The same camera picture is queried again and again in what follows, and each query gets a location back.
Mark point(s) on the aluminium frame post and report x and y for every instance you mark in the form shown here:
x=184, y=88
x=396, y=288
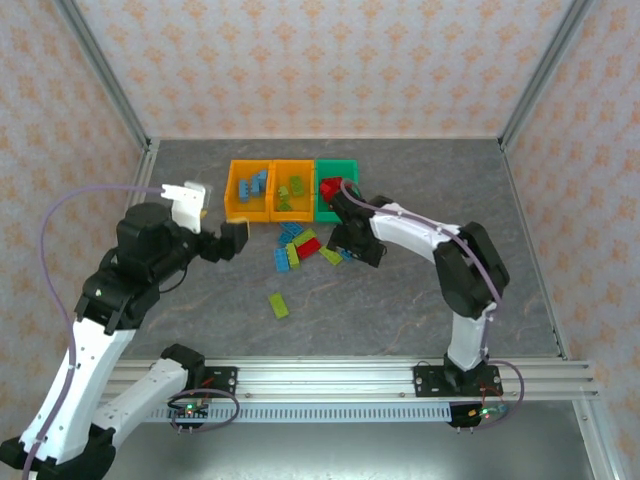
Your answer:
x=106, y=75
x=539, y=75

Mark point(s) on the green plastic bin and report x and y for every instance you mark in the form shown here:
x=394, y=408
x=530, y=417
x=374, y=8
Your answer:
x=325, y=214

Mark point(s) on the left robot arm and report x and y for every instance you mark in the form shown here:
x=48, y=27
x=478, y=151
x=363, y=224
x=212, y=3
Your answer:
x=95, y=370

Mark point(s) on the aluminium table edge rail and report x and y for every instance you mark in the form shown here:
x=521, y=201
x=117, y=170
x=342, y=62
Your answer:
x=145, y=170
x=536, y=250

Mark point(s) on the orange plastic bin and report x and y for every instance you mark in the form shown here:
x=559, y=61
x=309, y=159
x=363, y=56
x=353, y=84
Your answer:
x=300, y=214
x=232, y=212

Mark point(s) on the blue lego brick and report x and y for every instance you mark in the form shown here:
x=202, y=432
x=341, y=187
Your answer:
x=281, y=260
x=286, y=239
x=244, y=191
x=291, y=229
x=347, y=256
x=261, y=176
x=256, y=188

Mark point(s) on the small circuit board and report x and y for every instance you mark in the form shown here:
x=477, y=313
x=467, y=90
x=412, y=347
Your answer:
x=482, y=412
x=190, y=411

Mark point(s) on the red lego brick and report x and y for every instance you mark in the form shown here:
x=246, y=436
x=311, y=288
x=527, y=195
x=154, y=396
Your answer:
x=326, y=189
x=336, y=183
x=308, y=248
x=331, y=198

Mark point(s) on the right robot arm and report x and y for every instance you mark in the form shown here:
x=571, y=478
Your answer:
x=470, y=280

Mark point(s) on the aluminium mounting rail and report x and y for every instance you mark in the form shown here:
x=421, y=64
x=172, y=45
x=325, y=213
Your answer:
x=325, y=380

